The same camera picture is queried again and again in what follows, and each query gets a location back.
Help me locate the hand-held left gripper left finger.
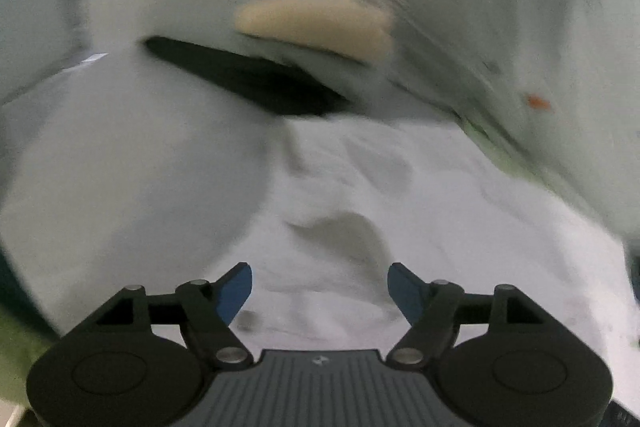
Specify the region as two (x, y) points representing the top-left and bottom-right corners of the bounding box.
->
(60, 262), (253, 368)

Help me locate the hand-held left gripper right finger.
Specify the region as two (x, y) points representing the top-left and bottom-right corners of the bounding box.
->
(387, 262), (576, 366)

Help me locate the white garment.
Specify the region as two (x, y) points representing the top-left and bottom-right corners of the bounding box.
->
(215, 114), (631, 353)

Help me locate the beige garment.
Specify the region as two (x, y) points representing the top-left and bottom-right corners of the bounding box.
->
(235, 0), (393, 65)

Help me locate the white smooth quilt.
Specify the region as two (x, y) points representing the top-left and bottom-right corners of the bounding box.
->
(0, 52), (291, 338)

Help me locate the dark cloth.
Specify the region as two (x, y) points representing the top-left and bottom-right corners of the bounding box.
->
(142, 36), (351, 118)

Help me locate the pale green cloth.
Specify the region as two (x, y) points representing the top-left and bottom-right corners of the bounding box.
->
(0, 302), (56, 408)

